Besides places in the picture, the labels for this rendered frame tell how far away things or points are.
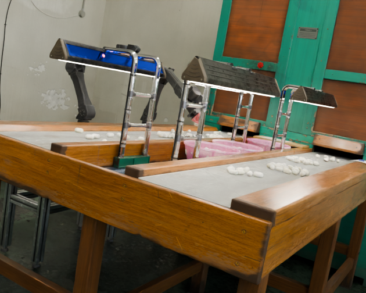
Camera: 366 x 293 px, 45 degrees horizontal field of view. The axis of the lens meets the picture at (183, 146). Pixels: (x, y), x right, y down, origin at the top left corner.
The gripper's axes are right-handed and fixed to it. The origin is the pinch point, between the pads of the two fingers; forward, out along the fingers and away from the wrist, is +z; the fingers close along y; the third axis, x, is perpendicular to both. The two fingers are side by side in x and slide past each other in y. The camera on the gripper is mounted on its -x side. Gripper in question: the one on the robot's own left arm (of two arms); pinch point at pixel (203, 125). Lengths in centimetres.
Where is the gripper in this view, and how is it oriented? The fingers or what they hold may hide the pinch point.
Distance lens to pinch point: 257.4
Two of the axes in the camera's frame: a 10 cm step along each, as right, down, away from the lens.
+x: -6.7, 5.9, 4.5
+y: 5.4, -0.3, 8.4
